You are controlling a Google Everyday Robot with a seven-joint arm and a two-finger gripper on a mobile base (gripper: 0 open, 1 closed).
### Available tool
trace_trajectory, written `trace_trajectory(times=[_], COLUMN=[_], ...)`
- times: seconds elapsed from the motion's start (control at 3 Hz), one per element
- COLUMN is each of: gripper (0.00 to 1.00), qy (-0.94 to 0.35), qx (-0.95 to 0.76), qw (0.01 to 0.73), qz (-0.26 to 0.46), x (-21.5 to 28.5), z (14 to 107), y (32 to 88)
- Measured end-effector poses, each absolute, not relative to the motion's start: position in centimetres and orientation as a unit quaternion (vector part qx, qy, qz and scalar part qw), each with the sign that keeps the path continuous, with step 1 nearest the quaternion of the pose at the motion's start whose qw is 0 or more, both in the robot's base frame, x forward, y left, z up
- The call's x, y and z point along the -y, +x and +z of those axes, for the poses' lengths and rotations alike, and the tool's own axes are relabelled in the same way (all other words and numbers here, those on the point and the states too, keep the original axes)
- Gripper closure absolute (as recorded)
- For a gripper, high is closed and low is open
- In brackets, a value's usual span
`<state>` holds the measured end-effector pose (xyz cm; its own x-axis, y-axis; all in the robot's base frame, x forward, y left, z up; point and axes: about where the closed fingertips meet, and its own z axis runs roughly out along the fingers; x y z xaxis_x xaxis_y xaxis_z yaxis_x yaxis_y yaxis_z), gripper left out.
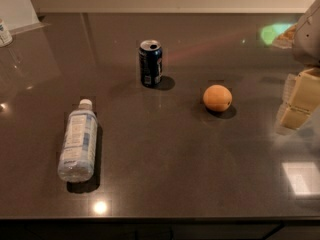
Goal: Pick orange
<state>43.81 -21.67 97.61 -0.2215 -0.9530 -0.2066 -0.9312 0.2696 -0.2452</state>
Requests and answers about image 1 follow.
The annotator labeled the blue soda can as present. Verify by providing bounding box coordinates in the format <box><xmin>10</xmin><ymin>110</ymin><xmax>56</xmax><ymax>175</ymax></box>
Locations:
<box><xmin>139</xmin><ymin>40</ymin><xmax>162</xmax><ymax>87</ymax></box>

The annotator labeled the orange fruit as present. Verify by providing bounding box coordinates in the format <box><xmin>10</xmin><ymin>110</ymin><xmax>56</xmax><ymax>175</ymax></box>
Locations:
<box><xmin>203</xmin><ymin>85</ymin><xmax>232</xmax><ymax>112</ymax></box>

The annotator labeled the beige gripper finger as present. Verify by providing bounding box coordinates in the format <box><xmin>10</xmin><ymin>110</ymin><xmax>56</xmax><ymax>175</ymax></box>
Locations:
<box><xmin>276</xmin><ymin>103</ymin><xmax>310</xmax><ymax>130</ymax></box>

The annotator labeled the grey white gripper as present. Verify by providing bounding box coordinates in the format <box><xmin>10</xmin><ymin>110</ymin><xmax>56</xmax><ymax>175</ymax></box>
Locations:
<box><xmin>283</xmin><ymin>0</ymin><xmax>320</xmax><ymax>112</ymax></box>

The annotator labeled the clear plastic water bottle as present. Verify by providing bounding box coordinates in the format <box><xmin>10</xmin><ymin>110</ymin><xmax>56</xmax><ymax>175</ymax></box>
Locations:
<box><xmin>57</xmin><ymin>99</ymin><xmax>98</xmax><ymax>183</ymax></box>

